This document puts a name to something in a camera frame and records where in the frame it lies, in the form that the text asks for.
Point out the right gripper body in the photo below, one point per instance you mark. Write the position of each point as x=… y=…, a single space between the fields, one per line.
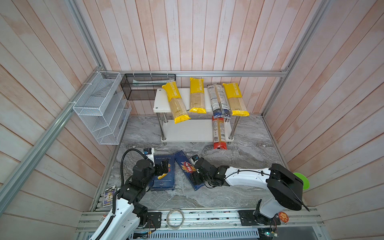
x=207 y=178

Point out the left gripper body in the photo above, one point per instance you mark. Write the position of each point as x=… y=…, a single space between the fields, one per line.
x=151 y=174

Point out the blue Barilla pasta box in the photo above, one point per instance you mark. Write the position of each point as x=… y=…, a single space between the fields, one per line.
x=166 y=181

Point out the narrow blue Barilla spaghetti box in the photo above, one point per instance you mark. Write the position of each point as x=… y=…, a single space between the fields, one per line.
x=184 y=163

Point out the red spaghetti bag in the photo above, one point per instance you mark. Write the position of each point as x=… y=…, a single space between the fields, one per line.
x=219 y=137

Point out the yellow spaghetti bag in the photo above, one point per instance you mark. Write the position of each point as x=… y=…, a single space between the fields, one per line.
x=178 y=108
x=235 y=99
x=197 y=96

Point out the dark blue spaghetti bag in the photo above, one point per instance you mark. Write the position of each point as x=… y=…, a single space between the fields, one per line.
x=219 y=102

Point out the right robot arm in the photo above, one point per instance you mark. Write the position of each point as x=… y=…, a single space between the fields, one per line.
x=286 y=189

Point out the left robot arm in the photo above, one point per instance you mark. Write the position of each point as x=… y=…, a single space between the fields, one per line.
x=127 y=214

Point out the white two-tier shelf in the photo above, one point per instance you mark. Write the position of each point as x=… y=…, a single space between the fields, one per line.
x=198 y=129

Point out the small printed card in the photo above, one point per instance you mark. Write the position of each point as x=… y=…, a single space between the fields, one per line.
x=109 y=195

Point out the red round tag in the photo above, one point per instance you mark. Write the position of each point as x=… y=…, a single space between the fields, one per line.
x=283 y=217

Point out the black mesh basket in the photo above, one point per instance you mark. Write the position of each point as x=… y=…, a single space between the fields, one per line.
x=143 y=87

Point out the green funnel cup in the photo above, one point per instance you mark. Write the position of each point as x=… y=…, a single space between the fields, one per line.
x=306 y=182

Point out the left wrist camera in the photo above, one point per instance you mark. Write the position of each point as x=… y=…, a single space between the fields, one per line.
x=149 y=152

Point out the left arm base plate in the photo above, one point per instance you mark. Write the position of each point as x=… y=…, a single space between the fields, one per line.
x=151 y=220

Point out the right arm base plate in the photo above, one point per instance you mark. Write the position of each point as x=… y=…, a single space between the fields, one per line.
x=255 y=218

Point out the white wire mesh organizer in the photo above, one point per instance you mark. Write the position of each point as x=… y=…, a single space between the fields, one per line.
x=103 y=109

